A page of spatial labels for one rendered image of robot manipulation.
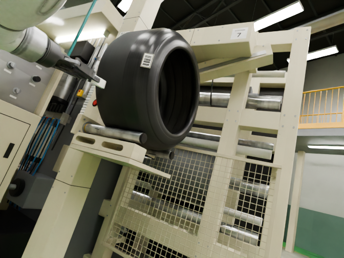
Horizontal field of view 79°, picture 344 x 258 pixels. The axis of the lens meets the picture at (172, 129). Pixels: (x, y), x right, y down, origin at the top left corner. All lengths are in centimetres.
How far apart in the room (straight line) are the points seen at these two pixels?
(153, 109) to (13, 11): 53
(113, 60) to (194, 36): 73
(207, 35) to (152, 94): 75
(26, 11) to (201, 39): 112
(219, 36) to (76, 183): 116
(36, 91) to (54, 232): 72
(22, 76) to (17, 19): 80
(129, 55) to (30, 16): 45
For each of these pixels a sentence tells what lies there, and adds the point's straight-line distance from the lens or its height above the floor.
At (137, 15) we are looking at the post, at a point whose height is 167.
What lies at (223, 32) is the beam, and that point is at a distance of 144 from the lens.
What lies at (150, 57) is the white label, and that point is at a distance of 85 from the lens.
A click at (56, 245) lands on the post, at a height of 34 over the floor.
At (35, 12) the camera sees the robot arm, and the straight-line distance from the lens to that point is 51.
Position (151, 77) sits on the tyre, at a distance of 84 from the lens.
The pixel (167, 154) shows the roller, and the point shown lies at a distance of 108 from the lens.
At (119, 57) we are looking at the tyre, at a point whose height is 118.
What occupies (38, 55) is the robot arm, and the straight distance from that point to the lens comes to 66.
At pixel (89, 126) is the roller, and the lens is 105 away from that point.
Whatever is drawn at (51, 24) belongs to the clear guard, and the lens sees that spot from 141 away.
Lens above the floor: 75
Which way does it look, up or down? 15 degrees up
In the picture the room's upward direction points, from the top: 17 degrees clockwise
